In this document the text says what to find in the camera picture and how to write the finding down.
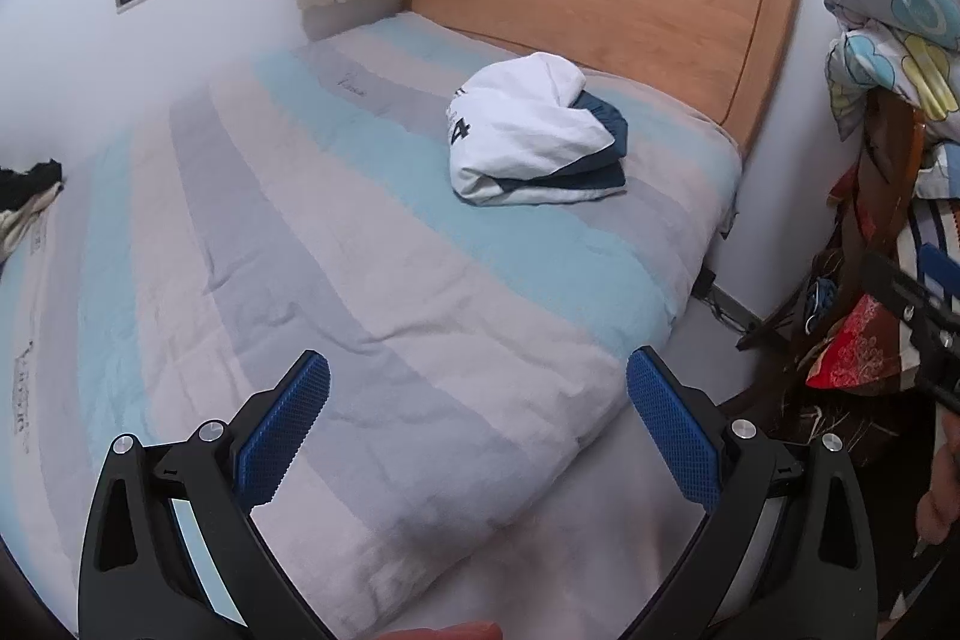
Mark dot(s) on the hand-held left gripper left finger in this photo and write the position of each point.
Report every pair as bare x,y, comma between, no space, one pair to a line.
289,415

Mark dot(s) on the person's left hand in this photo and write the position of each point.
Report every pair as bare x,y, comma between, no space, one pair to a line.
457,632

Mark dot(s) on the white and blue hooded jacket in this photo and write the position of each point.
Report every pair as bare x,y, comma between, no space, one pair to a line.
525,115

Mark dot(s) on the striped bed with quilt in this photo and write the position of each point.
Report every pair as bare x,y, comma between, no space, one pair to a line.
337,235

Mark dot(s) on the beige crumpled garment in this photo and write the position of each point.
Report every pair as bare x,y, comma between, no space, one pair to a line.
15,227

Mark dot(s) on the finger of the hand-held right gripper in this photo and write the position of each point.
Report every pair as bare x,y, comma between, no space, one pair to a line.
892,284
941,272

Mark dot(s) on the dark floral cloth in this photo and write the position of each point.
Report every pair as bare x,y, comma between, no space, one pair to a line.
840,430

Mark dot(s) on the striped cloth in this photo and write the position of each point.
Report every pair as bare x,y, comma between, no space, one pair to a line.
930,227

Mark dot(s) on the red floral cloth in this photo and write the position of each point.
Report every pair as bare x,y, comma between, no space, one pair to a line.
855,347

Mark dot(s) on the cartoon printed quilt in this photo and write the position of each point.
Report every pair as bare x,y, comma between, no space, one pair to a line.
900,10

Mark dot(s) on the black crumpled garment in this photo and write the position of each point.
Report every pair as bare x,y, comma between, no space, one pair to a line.
30,179

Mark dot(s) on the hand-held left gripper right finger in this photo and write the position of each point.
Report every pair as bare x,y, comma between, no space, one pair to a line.
671,422

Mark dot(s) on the person's right hand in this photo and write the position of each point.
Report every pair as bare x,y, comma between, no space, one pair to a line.
943,490

